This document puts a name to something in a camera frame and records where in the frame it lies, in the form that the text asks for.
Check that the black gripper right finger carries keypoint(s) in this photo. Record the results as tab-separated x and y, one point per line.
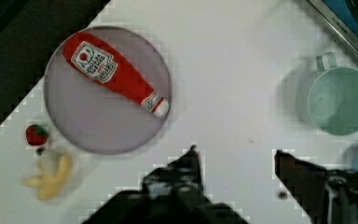
327	196

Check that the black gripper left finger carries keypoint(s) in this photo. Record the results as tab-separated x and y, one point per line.
179	183

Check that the green plastic cup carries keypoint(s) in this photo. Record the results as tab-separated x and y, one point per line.
328	98

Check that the grey round plate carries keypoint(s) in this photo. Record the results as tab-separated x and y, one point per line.
98	120

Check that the yellow banana peel toy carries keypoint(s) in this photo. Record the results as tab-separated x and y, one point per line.
55	170

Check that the red ketchup bottle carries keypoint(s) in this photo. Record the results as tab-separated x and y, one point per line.
104	65

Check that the red toy strawberry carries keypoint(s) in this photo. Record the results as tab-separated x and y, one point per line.
36	135

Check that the silver toaster oven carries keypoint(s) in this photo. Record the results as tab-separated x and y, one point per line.
340	16

